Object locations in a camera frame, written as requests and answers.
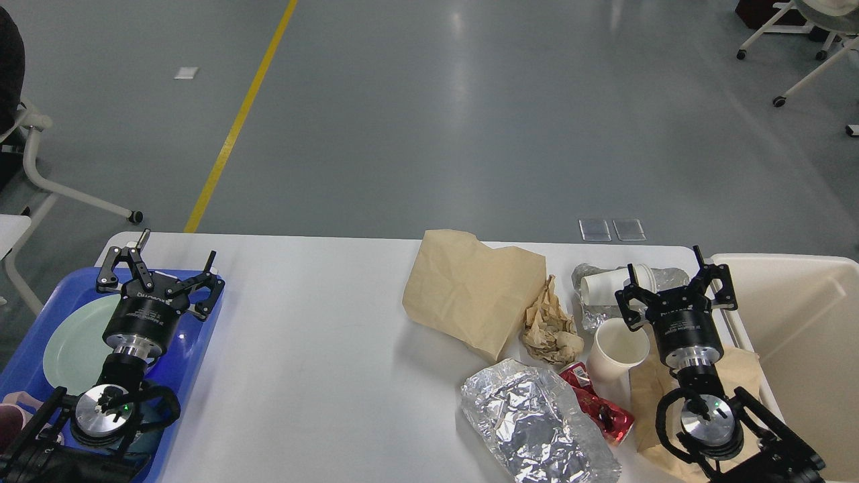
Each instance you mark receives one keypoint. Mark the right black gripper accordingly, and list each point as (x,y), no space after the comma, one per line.
(684,325)

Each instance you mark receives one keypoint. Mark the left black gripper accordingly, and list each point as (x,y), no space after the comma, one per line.
(150,306)

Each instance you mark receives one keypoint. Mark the light green plate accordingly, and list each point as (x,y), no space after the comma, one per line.
(75,354)

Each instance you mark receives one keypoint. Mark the pink home mug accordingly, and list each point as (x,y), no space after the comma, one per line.
(14,417)

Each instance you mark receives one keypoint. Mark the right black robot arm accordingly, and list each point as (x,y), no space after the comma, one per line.
(732,439)

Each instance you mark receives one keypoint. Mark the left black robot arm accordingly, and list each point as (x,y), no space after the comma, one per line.
(104,372)

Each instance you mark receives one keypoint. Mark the brown paper bag under arm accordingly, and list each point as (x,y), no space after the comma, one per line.
(651,379)

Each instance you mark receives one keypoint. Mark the small crumpled foil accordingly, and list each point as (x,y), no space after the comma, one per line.
(593,317)

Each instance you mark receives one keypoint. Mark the upright white paper cup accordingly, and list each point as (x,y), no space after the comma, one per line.
(616,350)

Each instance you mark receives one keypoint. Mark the lying white paper cup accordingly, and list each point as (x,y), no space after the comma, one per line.
(599,289)

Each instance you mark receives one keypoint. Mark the blue plastic tray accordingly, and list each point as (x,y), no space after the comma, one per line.
(177,369)

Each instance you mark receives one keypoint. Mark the beige plastic bin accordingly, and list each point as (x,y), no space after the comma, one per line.
(800,315)

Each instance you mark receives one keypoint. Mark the dark teal home mug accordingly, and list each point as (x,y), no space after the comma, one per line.
(156,408)

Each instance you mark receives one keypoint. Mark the crumpled brown paper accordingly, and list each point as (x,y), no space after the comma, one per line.
(549,333)

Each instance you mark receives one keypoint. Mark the red snack wrapper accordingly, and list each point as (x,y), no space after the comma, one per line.
(614,422)

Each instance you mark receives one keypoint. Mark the white side table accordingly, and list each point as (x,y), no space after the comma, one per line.
(16,230)

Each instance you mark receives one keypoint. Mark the crumpled aluminium foil sheet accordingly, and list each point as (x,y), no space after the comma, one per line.
(531,421)

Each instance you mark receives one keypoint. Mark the large brown paper bag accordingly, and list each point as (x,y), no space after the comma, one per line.
(472,292)

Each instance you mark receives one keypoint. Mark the white chair base right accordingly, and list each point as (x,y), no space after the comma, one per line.
(831,26)

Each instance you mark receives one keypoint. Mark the white chair frame left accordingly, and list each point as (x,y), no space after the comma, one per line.
(17,113)

